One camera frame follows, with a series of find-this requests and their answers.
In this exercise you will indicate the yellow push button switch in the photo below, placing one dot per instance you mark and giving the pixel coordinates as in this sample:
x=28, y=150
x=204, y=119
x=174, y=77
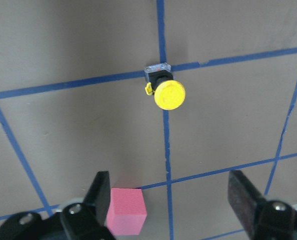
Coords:
x=168, y=93

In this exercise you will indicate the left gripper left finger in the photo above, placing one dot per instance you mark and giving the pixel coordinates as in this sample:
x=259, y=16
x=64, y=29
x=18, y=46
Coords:
x=83, y=220

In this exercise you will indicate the pink foam cube centre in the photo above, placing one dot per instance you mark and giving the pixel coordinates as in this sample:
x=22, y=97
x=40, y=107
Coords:
x=127, y=212

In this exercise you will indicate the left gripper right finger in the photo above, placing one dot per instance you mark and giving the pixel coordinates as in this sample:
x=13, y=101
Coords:
x=262, y=218

